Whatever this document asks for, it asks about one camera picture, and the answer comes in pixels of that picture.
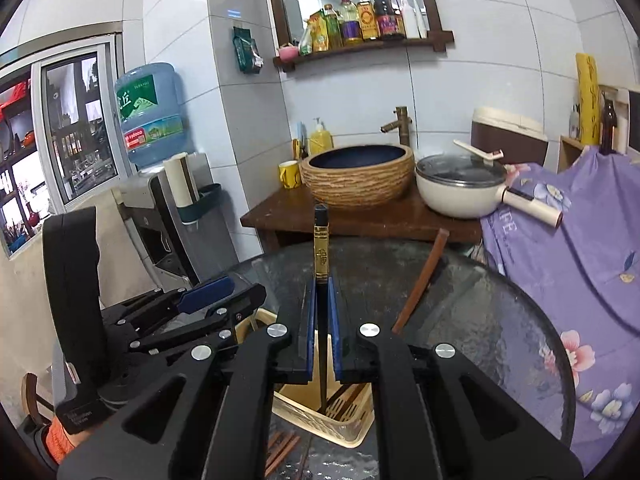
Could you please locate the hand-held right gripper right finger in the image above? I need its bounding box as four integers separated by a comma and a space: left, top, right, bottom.
327, 280, 585, 480

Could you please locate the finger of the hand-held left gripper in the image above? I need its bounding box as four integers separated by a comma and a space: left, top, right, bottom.
127, 284, 267, 357
102, 276, 235, 324

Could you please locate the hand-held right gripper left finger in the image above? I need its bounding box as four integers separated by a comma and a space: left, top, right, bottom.
56, 279, 317, 480

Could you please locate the plain brown wooden chopstick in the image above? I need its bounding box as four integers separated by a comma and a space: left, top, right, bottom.
325, 390, 366, 426
392, 229, 450, 335

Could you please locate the black chopstick gold band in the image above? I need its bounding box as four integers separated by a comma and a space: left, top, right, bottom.
312, 203, 331, 413

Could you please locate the cream perforated utensil holder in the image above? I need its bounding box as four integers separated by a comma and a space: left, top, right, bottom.
235, 307, 377, 448

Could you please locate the grey water dispenser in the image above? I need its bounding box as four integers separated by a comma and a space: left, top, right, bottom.
120, 152, 226, 286

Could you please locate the cream cup dispenser tube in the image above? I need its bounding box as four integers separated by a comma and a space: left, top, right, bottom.
164, 152, 202, 209

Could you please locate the brown wooden chair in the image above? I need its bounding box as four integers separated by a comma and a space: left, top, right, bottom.
20, 372, 53, 428

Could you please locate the brown chopstick patterned end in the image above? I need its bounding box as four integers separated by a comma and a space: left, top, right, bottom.
274, 432, 302, 471
265, 434, 293, 478

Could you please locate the dark wooden counter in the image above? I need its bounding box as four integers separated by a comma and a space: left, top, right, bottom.
240, 187, 483, 253

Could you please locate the yellow mug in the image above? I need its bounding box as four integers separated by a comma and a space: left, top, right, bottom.
278, 160, 302, 189

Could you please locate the woven texture vessel sink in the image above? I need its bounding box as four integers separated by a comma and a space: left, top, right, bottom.
299, 143, 416, 209

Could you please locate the aluminium sliding window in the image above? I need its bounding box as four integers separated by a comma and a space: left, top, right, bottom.
30, 42, 126, 216

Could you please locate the white pot with glass lid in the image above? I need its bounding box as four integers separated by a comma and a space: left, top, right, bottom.
415, 154, 564, 231

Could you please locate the blue water jug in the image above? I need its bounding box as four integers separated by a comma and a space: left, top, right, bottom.
115, 62, 188, 170

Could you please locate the yellow soap pump bottle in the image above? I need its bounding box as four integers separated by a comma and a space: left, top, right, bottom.
308, 117, 334, 156

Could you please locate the bronze faucet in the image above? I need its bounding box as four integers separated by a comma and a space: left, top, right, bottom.
380, 106, 413, 147

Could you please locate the purple floral cloth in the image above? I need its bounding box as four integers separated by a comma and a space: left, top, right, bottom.
480, 147, 640, 476

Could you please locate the white rice paddle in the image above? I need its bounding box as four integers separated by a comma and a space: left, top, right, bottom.
453, 139, 505, 163

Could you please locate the green hanging packet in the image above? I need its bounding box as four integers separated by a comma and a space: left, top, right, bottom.
231, 26, 265, 75

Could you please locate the brown and cream rice cooker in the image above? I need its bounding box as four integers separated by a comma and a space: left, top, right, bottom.
471, 106, 550, 168

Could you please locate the yellow seasoning packet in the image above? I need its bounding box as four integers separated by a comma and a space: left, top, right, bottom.
307, 12, 329, 53

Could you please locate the wooden framed mirror shelf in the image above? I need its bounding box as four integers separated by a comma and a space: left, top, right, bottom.
261, 0, 455, 72

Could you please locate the green label bottle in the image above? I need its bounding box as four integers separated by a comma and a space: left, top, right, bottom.
322, 4, 344, 51

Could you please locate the light wooden crate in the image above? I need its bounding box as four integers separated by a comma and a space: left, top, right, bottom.
559, 135, 586, 171

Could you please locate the yellow oil bottle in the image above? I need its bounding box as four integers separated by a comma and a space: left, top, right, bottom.
340, 0, 363, 44

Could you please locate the orange label sauce bottle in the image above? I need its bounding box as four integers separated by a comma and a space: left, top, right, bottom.
356, 0, 379, 41

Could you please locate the white squeeze bottle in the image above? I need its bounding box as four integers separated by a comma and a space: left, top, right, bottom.
402, 0, 421, 39

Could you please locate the dark soy sauce bottle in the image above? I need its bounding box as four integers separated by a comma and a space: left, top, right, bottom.
372, 0, 406, 40

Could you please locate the brown glass bottle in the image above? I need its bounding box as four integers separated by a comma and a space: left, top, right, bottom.
600, 99, 619, 155

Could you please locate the yellow patterned roll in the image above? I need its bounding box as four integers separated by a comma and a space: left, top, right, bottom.
575, 52, 601, 147

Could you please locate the teal wall-mounted holder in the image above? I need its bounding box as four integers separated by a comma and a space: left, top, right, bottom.
177, 184, 224, 225

